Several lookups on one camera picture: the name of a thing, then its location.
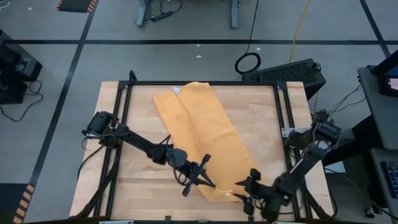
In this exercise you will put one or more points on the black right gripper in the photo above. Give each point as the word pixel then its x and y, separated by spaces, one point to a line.
pixel 258 194

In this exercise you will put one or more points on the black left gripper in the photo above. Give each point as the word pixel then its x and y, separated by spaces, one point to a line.
pixel 183 161

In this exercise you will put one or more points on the orange waffle weave towel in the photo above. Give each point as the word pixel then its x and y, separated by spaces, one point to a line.
pixel 202 124

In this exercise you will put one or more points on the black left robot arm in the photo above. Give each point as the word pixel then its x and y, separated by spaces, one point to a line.
pixel 136 141

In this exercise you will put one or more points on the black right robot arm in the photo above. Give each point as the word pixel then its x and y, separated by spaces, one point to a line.
pixel 306 158

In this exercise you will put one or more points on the white towel label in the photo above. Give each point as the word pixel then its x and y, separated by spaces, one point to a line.
pixel 177 90

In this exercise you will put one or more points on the grey desk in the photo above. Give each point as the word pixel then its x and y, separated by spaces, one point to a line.
pixel 377 174

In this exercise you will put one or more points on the black keyboard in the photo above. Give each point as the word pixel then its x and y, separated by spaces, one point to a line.
pixel 392 179

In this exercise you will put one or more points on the grey cart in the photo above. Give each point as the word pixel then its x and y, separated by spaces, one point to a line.
pixel 382 118

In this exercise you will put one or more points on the grey desk leg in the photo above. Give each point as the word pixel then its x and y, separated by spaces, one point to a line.
pixel 234 15
pixel 142 14

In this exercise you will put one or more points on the black power strip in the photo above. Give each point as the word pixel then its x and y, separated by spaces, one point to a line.
pixel 161 16

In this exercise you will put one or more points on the black screen on cart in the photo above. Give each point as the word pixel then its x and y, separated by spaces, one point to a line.
pixel 388 77

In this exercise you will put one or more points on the black orange hazard mat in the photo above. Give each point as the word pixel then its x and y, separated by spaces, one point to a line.
pixel 76 5

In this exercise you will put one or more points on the black equipment stack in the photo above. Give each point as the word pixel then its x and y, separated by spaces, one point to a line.
pixel 15 62

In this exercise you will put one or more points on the black table-level camera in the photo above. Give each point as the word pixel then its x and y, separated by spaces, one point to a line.
pixel 168 220

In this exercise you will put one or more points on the silver metal bracket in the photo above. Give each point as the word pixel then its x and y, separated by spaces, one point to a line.
pixel 287 132

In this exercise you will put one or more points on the black aluminium table frame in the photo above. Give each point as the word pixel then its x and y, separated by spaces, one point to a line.
pixel 202 83

